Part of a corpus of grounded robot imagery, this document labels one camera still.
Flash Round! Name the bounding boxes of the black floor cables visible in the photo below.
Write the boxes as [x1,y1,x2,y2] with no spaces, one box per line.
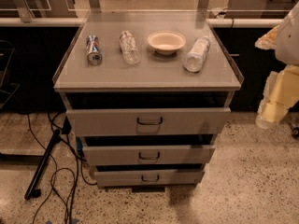
[25,111,98,224]

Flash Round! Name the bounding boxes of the black bar on floor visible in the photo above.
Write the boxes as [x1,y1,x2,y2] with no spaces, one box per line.
[24,129,61,200]

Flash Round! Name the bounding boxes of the grey middle drawer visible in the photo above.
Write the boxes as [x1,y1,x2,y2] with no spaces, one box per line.
[83,145,214,166]

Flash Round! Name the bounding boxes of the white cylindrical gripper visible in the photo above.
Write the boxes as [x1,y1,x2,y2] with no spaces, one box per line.
[255,65,299,129]

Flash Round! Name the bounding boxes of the beige paper bowl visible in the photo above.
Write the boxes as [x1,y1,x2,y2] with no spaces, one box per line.
[148,31,186,55]

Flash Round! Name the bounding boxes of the grey drawer cabinet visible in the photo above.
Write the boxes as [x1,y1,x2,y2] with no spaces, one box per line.
[51,10,245,194]

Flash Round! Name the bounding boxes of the black wheeled base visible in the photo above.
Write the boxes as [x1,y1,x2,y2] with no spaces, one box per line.
[288,120,299,138]

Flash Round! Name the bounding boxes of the white horizontal rail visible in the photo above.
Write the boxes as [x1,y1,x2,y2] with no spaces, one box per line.
[0,18,282,28]

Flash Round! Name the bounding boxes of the blue silver soda can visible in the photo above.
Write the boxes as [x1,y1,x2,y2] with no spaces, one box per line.
[86,35,102,65]

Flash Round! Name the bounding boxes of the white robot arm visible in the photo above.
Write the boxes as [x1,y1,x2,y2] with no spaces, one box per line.
[255,3,299,129]

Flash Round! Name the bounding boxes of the white labelled plastic bottle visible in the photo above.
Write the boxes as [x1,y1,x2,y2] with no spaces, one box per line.
[184,35,210,73]

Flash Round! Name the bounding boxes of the grey bottom drawer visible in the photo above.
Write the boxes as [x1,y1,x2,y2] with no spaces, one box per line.
[94,169,204,187]

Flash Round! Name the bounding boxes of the clear crumpled plastic bottle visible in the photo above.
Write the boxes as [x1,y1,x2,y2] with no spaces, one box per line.
[119,30,140,64]

